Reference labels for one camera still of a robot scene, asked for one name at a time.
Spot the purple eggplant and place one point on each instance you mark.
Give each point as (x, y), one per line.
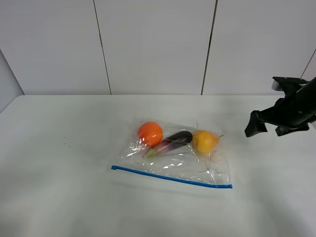
(170, 143)

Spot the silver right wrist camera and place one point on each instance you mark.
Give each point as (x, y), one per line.
(288, 85)

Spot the orange fruit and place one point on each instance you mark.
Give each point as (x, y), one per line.
(150, 133)

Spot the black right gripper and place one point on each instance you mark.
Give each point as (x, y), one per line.
(289, 113)

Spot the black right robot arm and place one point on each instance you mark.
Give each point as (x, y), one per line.
(309, 91)

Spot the yellow pear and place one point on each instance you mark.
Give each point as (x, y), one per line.
(205, 141)

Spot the clear zip bag blue zipper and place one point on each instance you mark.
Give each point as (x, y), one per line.
(183, 165)

